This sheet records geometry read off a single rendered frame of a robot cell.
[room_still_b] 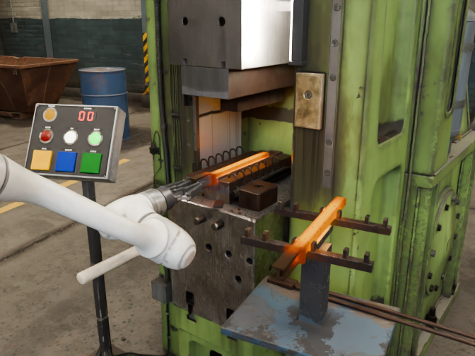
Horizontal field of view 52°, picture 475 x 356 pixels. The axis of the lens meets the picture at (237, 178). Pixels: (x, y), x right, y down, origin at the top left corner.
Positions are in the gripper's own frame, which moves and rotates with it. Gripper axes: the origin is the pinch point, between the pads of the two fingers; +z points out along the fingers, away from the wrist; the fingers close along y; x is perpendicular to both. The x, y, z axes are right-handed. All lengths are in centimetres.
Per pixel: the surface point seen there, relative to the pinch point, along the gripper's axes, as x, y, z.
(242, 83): 31.0, 7.6, 14.2
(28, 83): -54, -577, 281
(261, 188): -2.1, 17.7, 9.7
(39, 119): 16, -69, -13
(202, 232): -18.3, 0.5, -1.5
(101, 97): -53, -385, 260
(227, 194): -5.0, 6.7, 5.1
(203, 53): 40.9, -2.1, 7.0
